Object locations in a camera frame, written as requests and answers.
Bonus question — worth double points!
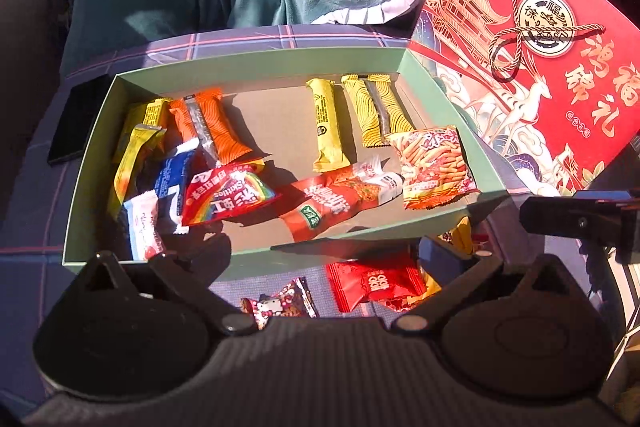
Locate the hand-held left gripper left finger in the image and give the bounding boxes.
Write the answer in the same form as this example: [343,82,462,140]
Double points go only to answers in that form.
[80,236,258,334]

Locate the blue white snack packet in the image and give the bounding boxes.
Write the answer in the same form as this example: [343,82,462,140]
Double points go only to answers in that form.
[151,151,202,236]

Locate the red white-print snack packet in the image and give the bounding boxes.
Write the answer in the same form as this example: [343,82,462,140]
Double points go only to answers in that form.
[326,252,427,314]

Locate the patterned cartoon candy packet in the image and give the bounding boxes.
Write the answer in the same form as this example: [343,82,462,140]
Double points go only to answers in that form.
[240,277,320,331]

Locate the yellow cartoon snack packet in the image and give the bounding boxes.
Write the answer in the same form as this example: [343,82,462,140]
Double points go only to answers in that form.
[439,217,474,256]

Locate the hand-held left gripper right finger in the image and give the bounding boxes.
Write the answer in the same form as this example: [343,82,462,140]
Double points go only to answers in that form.
[391,237,579,334]

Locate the yellow bar snack packet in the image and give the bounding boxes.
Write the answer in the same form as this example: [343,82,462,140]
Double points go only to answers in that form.
[306,78,352,173]

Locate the red rainbow candy packet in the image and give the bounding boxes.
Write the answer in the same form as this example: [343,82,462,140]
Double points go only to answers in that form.
[181,162,277,227]

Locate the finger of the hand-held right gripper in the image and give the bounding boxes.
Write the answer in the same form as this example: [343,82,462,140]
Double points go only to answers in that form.
[520,191,596,238]

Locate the orange stick snack packet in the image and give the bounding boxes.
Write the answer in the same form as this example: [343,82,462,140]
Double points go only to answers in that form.
[385,126,479,210]

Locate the orange wavy snack packet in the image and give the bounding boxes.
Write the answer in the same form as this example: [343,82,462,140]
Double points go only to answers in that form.
[169,88,253,166]

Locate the white pink candy packet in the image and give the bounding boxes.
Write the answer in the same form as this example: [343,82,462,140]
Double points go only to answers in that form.
[122,191,167,261]

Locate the orange-red green-label snack packet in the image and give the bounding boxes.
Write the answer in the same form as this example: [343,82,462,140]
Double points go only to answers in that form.
[277,161,405,243]

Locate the black smartphone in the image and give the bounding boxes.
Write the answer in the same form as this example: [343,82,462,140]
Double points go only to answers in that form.
[47,77,113,165]

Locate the green cardboard box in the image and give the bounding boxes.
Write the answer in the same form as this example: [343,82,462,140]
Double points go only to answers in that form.
[61,46,518,280]

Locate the yellow text-print snack packet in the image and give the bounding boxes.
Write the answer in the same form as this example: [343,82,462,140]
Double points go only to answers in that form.
[106,125,167,219]

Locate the gold foil candy wrapper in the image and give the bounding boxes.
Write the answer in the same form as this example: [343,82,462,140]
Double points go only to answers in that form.
[400,267,444,310]

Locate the yellow wavy snack packet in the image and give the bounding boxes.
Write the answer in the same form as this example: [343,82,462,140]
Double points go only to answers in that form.
[341,74,415,149]

